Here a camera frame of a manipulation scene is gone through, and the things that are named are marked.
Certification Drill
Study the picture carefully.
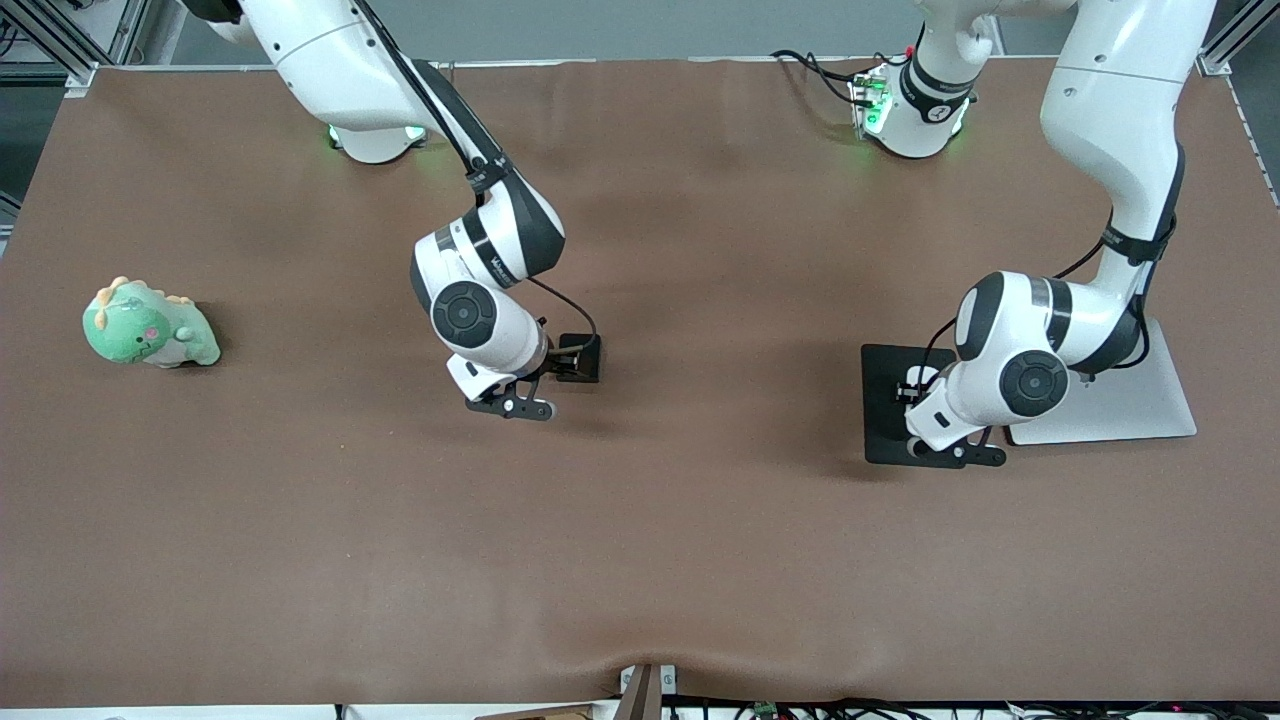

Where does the dark green rectangular block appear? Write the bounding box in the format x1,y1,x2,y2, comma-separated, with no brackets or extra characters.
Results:
556,334,604,385

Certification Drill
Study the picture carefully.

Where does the black mouse pad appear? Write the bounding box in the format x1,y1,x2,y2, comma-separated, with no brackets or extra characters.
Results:
861,343,1003,469

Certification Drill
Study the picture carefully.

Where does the brown table cover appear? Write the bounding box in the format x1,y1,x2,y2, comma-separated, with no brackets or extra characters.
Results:
0,55,1280,707

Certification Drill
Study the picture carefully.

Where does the silver closed laptop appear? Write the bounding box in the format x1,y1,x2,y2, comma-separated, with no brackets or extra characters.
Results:
1005,318,1199,447

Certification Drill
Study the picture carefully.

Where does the green dinosaur plush toy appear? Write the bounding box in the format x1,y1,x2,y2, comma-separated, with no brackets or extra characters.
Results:
82,276,222,369

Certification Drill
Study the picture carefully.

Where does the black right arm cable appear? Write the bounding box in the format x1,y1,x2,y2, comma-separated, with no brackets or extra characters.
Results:
355,0,601,351

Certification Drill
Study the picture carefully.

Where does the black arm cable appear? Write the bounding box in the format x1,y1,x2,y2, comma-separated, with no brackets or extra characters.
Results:
355,0,601,351
920,145,1181,376

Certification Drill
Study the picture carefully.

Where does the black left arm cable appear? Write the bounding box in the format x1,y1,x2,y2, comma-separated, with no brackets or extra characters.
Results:
920,145,1181,376

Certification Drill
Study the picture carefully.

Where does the black base cable bundle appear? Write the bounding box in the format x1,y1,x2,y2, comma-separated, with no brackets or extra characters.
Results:
768,48,873,107

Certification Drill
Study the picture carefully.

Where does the small metal bracket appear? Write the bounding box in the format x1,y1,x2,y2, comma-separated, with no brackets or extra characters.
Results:
620,665,679,697

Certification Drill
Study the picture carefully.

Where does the aluminium frame profile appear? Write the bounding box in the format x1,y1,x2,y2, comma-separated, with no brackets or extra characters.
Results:
0,0,151,97
1197,0,1280,77

